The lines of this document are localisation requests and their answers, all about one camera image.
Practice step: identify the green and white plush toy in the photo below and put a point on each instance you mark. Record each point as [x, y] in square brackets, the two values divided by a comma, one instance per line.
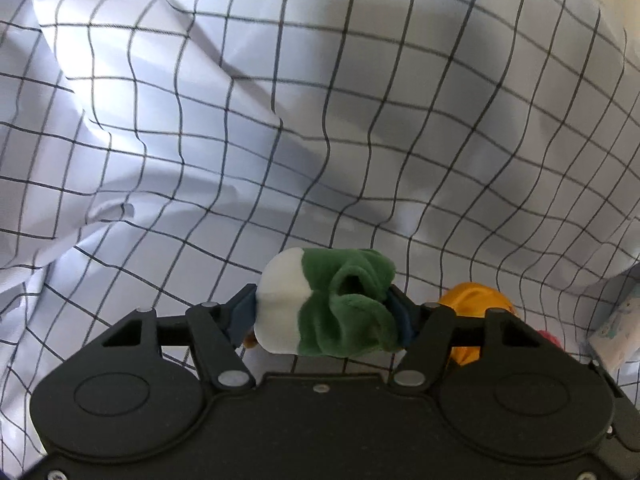
[340, 305]

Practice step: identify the white printed packet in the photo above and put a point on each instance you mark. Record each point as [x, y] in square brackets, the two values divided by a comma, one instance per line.
[617, 340]

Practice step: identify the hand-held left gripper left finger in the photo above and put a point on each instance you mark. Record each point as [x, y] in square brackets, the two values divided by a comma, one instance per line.
[245, 310]

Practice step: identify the white checked cloth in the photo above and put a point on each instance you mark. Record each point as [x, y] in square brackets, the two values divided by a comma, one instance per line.
[300, 110]

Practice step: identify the orange plush toy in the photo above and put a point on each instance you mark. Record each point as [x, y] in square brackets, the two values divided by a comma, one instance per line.
[475, 297]

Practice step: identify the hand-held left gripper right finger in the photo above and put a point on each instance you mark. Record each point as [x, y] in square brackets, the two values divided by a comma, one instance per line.
[404, 322]

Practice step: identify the pink and white towel roll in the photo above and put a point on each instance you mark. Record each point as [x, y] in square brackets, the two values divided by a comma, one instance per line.
[547, 337]

